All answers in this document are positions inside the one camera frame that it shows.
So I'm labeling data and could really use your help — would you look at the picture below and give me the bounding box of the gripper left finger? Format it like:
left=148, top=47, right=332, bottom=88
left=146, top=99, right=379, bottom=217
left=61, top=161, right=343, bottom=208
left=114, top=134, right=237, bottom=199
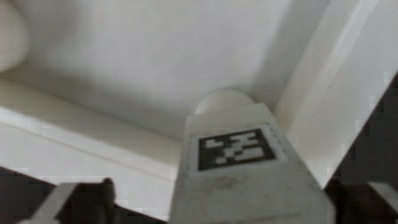
left=18, top=178, right=118, bottom=224

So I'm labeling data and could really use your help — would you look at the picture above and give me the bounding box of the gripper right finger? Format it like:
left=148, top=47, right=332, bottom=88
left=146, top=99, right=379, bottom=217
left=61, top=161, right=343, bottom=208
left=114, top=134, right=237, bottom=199
left=325, top=179, right=398, bottom=224

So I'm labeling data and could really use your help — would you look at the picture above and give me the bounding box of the white leg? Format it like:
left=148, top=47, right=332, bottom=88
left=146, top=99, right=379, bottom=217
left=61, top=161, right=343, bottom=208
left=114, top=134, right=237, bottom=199
left=169, top=89, right=336, bottom=224

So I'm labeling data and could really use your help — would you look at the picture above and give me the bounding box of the white square table top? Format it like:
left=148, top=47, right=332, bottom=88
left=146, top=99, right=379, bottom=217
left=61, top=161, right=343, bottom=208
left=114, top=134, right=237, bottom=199
left=0, top=0, right=384, bottom=184

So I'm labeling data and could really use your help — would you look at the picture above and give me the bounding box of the white U-shaped fence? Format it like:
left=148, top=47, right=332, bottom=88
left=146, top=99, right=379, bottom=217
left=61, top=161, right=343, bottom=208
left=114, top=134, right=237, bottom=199
left=0, top=0, right=398, bottom=221

